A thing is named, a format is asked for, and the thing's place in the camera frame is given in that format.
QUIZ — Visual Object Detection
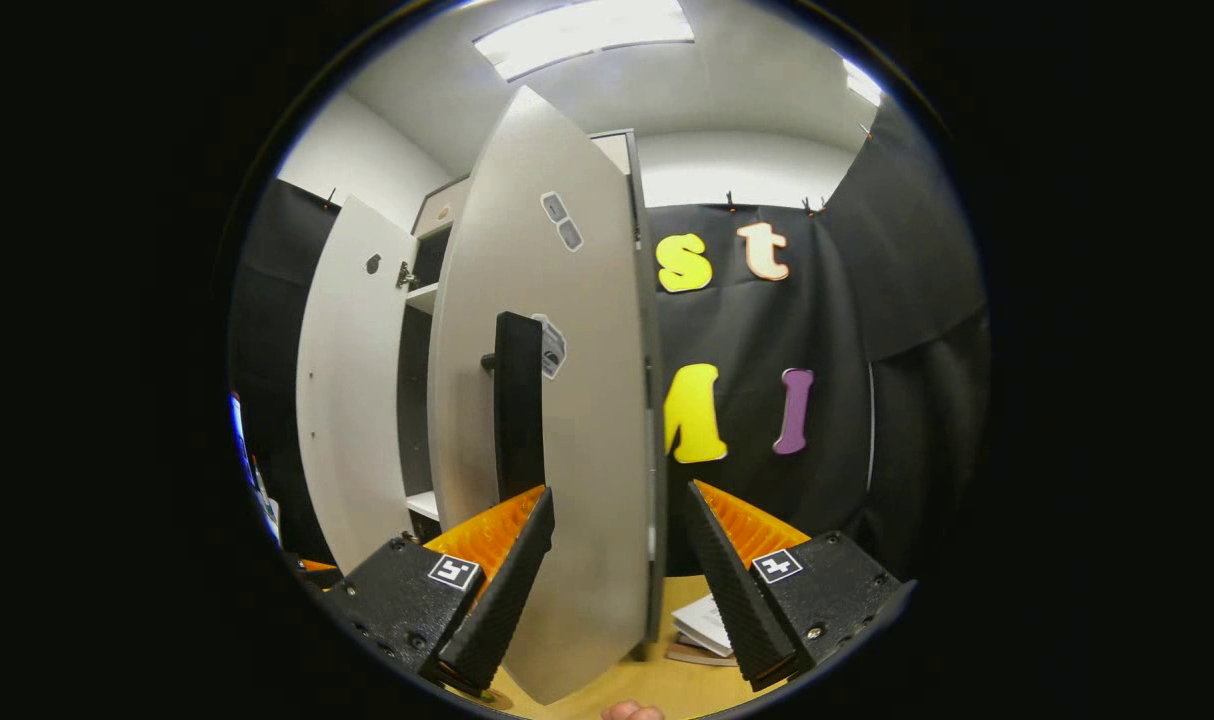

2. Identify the large ceiling light panel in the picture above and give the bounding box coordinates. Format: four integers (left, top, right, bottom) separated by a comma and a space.
472, 0, 696, 83

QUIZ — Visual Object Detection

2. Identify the black backdrop cloth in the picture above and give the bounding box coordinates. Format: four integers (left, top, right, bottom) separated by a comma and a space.
229, 95, 990, 601

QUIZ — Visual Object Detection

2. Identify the small ceiling light panel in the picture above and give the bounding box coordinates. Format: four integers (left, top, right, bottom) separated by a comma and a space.
842, 58, 884, 108

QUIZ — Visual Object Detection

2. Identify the white picture book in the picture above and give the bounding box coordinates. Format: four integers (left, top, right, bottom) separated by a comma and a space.
667, 592, 738, 668

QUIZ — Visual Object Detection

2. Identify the black right door handle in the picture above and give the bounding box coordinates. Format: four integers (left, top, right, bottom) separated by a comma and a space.
480, 312, 546, 503

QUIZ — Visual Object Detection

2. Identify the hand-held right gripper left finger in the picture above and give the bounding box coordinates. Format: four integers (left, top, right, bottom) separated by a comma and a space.
322, 485, 558, 698

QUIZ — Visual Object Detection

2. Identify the white cabinet door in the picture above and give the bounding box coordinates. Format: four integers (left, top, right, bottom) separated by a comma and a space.
295, 195, 418, 576
427, 85, 668, 706

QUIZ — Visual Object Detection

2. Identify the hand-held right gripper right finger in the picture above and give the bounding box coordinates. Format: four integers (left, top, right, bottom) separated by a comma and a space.
685, 480, 916, 693

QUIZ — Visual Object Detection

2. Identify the computer monitor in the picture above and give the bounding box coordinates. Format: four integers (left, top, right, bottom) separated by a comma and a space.
229, 392, 253, 491

